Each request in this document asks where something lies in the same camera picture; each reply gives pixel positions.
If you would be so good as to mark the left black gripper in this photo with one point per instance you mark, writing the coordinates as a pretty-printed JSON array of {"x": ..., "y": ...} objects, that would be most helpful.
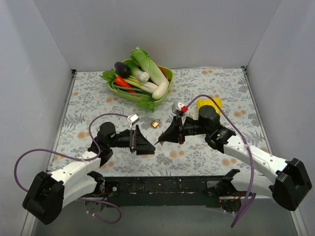
[{"x": 133, "y": 140}]

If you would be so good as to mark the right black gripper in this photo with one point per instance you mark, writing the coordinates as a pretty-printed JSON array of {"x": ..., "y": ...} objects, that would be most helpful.
[{"x": 181, "y": 130}]

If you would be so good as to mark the small brass padlock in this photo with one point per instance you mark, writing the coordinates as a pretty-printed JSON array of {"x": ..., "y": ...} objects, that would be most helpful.
[{"x": 155, "y": 123}]

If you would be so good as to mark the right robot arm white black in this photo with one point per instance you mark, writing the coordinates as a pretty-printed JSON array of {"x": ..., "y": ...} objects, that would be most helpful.
[{"x": 287, "y": 182}]

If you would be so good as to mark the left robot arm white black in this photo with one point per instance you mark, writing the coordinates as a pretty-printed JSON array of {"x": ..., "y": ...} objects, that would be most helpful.
[{"x": 49, "y": 193}]

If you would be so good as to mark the yellow napa cabbage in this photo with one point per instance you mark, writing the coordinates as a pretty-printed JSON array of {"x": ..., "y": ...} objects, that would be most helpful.
[{"x": 203, "y": 102}]

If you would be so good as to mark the green celery leaves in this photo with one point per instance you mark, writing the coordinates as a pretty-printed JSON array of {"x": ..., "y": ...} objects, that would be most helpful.
[{"x": 146, "y": 102}]

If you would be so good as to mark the white radish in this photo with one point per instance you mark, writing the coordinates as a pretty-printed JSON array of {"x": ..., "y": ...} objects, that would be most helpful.
[{"x": 160, "y": 91}]

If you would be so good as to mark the green long beans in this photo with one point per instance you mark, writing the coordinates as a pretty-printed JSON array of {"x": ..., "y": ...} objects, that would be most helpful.
[{"x": 139, "y": 93}]

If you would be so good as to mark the green plastic basket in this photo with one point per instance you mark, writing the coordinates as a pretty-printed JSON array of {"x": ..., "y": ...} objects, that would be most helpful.
[{"x": 145, "y": 84}]

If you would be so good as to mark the floral table mat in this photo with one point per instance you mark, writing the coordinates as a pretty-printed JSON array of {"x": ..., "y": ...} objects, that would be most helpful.
[{"x": 92, "y": 103}]

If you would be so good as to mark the red orange pepper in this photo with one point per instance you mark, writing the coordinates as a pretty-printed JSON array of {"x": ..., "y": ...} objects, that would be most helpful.
[{"x": 122, "y": 83}]

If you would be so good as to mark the white green leek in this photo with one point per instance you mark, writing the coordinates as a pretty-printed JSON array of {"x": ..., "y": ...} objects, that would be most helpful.
[{"x": 138, "y": 73}]

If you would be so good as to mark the purple eggplant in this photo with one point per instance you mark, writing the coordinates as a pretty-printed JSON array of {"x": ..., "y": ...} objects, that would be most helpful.
[{"x": 122, "y": 69}]

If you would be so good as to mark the green napa cabbage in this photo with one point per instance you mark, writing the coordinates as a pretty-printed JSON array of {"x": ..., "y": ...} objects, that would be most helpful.
[{"x": 143, "y": 59}]

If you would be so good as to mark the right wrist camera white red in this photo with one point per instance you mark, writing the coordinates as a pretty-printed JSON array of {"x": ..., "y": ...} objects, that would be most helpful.
[{"x": 179, "y": 110}]

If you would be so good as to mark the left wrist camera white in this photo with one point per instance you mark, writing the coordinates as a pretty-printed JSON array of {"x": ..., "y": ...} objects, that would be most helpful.
[{"x": 132, "y": 120}]

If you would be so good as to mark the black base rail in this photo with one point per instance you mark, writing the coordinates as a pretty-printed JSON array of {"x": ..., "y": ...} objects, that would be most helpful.
[{"x": 209, "y": 191}]

